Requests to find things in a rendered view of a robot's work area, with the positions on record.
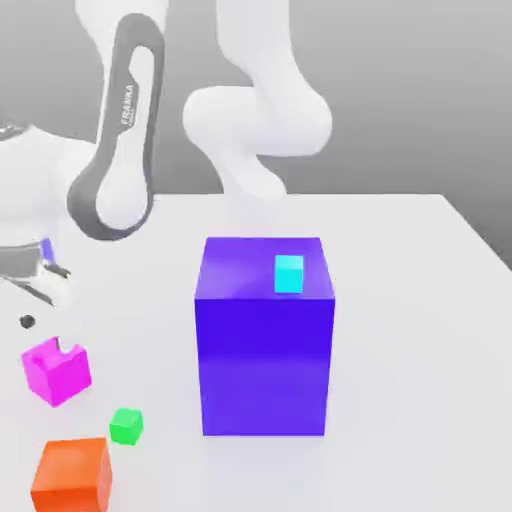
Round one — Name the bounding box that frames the small green cube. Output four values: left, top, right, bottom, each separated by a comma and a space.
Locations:
108, 407, 144, 447

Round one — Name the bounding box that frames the large purple box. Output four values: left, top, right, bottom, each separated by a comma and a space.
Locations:
194, 236, 336, 438

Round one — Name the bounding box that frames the small cyan cube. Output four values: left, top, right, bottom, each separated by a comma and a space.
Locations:
273, 254, 305, 295

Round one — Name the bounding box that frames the large orange box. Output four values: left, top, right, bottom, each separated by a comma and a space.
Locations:
30, 436, 114, 512

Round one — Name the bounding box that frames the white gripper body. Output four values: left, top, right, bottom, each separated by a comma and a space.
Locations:
0, 276, 83, 353

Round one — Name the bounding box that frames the small magenta cube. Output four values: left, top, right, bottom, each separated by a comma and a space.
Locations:
20, 335, 93, 408

